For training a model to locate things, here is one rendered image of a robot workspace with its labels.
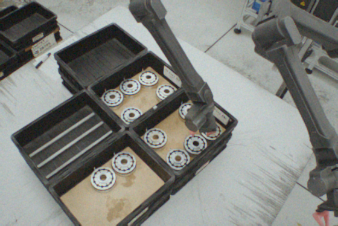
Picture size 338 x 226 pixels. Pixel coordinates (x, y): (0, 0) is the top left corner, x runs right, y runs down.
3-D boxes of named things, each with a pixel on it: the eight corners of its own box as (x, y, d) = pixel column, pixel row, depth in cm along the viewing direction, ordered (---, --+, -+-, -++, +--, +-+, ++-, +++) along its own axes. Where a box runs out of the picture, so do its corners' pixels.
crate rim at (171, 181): (127, 132, 135) (127, 129, 133) (176, 179, 124) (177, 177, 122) (47, 189, 117) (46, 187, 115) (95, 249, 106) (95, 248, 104)
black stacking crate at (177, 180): (188, 98, 160) (191, 83, 151) (233, 135, 149) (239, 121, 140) (128, 143, 143) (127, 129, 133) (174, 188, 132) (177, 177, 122)
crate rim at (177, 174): (191, 85, 153) (191, 82, 151) (238, 124, 142) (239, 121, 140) (127, 132, 135) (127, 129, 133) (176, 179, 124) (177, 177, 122)
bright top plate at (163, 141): (154, 124, 144) (154, 124, 143) (171, 138, 141) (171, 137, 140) (139, 138, 139) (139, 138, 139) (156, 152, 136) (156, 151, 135)
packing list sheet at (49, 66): (72, 34, 198) (72, 34, 197) (96, 51, 191) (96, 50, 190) (30, 61, 182) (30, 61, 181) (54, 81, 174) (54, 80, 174)
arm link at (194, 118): (210, 87, 111) (192, 86, 117) (192, 107, 106) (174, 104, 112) (220, 114, 117) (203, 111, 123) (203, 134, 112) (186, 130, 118)
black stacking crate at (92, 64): (114, 38, 183) (113, 22, 173) (148, 65, 172) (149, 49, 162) (57, 70, 165) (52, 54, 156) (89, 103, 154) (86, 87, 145)
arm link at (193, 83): (158, -9, 88) (135, -3, 96) (146, 2, 86) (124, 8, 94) (218, 94, 114) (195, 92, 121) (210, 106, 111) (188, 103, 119)
